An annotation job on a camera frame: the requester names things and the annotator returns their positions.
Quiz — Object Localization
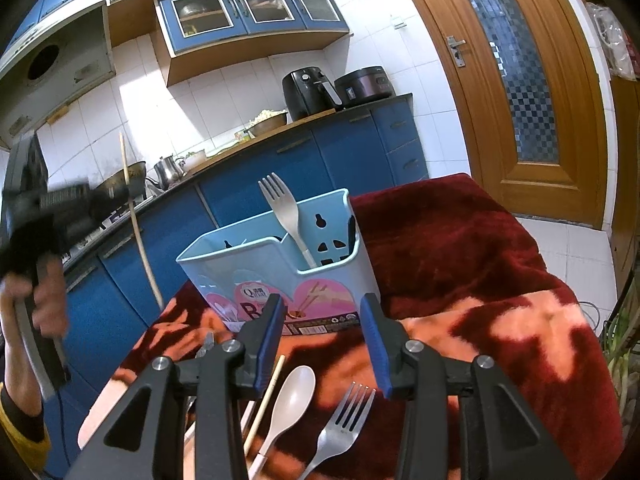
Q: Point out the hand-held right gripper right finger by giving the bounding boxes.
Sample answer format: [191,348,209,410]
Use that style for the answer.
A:
[359,292,576,480]

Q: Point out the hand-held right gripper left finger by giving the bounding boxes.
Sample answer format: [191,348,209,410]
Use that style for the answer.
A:
[65,293,287,480]

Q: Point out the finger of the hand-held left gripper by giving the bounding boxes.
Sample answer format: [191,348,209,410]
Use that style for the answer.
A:
[42,182,132,241]

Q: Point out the wooden chopstick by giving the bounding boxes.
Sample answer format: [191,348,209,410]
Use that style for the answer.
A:
[242,354,287,457]
[118,132,164,312]

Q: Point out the white stick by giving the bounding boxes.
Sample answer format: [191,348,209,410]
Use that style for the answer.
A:
[247,365,317,480]

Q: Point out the metal fork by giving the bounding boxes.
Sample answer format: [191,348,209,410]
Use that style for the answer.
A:
[295,382,377,480]

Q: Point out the light blue utensil holder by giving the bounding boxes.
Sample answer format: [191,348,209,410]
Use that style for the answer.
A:
[176,188,362,337]

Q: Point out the person's left forearm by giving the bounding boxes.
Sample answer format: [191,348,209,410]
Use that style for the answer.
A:
[0,340,53,466]

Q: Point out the person's left hand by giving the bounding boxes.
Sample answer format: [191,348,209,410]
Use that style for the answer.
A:
[0,255,70,361]

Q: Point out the gas stove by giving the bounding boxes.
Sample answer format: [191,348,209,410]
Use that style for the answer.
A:
[97,189,157,228]

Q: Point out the metal wok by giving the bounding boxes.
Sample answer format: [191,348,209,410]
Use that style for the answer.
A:
[92,160,149,202]

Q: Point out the metal kettle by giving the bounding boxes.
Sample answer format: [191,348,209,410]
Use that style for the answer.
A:
[146,154,187,192]

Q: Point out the red printed blanket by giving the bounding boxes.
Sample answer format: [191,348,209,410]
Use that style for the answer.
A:
[77,172,626,480]

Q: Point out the range hood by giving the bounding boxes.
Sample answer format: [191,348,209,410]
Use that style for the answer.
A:
[0,2,117,152]

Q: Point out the blue base cabinets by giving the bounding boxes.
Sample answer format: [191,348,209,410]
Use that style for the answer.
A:
[47,92,431,478]

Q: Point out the metal bowl with food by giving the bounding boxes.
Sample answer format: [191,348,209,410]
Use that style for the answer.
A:
[247,108,290,139]

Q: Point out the black air fryer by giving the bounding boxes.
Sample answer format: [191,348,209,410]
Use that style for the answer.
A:
[281,66,344,121]

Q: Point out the black rice cooker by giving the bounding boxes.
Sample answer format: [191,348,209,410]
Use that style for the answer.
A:
[333,66,397,110]

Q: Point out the wooden door with glass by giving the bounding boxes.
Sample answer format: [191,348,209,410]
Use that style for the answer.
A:
[387,0,617,232]

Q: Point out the white plastic bag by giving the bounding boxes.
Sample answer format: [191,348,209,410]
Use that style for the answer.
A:
[584,2,640,82]

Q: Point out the fork with beige handle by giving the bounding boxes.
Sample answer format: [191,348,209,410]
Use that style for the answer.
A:
[258,173,319,269]

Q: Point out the blue glass-door wall cabinet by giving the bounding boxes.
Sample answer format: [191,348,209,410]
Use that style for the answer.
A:
[152,0,350,87]

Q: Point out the white cable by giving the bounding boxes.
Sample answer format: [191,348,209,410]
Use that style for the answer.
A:
[575,300,618,343]

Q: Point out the metal door handle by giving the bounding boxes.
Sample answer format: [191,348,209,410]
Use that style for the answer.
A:
[446,35,468,69]

